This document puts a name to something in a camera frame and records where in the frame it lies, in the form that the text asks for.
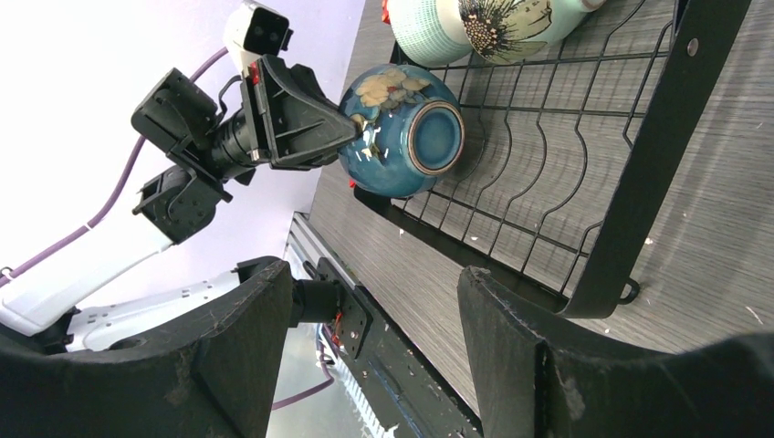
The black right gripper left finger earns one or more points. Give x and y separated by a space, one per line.
211 372

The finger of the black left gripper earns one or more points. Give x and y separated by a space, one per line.
300 126

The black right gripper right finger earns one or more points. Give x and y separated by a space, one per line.
539 375

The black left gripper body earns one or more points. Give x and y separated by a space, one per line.
233 146

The dark blue glazed bowl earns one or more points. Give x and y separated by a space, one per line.
411 130

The light blue dotted bowl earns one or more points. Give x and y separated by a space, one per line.
429 32

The pale green ceramic bowl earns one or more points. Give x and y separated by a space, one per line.
506 31

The black wire dish rack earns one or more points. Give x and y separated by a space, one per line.
571 152

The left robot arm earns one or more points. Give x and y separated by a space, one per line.
44 302

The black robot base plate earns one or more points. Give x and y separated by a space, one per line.
398 386

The perforated metal rail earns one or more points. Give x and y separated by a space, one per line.
360 407

